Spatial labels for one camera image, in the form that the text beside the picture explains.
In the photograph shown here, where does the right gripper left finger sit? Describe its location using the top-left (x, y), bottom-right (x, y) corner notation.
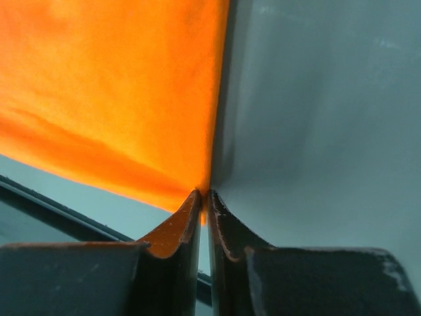
top-left (1, 190), bottom-right (201, 315)

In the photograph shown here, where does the orange t shirt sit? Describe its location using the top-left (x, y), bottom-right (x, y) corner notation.
top-left (1, 1), bottom-right (229, 212)

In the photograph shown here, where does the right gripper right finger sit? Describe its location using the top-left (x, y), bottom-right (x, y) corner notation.
top-left (207, 190), bottom-right (420, 315)

